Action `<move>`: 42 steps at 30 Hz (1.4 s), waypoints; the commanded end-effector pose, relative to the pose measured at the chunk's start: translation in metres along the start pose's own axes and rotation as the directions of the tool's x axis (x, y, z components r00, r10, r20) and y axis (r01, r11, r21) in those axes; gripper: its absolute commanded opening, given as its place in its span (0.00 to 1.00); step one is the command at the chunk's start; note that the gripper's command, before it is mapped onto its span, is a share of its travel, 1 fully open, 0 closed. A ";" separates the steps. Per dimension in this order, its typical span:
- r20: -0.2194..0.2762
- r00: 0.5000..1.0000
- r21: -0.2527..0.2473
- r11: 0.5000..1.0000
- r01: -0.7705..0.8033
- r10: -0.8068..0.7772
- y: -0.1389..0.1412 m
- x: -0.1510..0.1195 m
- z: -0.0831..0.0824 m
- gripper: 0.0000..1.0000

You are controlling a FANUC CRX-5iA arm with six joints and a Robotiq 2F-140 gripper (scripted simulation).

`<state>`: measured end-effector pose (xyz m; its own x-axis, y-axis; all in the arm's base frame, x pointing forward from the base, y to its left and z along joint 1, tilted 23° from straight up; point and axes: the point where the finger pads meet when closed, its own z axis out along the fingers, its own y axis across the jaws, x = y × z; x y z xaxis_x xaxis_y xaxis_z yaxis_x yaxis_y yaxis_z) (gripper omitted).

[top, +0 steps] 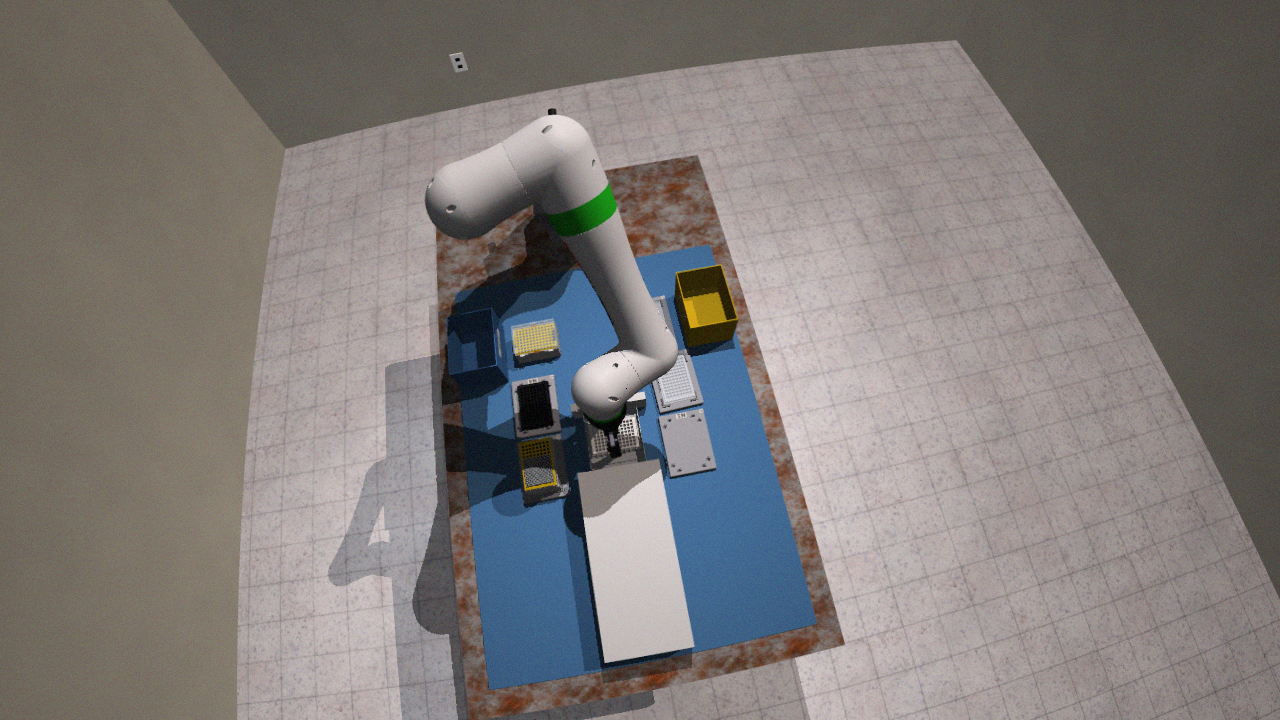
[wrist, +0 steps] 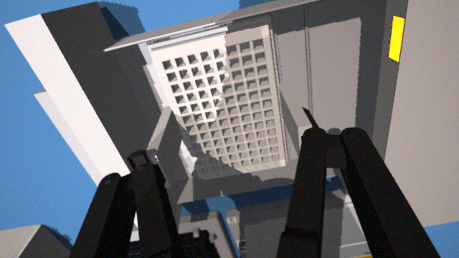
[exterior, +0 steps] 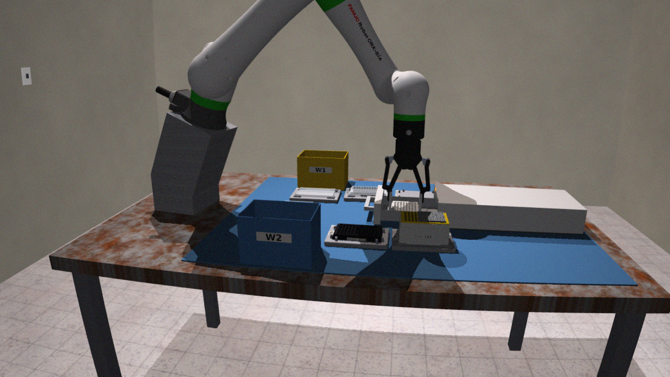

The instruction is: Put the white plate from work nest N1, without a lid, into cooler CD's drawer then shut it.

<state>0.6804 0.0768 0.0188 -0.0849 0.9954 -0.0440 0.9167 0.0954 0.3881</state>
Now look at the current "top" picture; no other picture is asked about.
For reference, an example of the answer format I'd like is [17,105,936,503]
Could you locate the blue bench mat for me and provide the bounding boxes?
[454,245,817,691]

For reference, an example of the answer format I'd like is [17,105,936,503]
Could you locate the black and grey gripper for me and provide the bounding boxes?
[604,421,622,457]

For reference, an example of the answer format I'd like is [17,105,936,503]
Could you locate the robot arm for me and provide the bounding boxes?
[425,108,678,430]

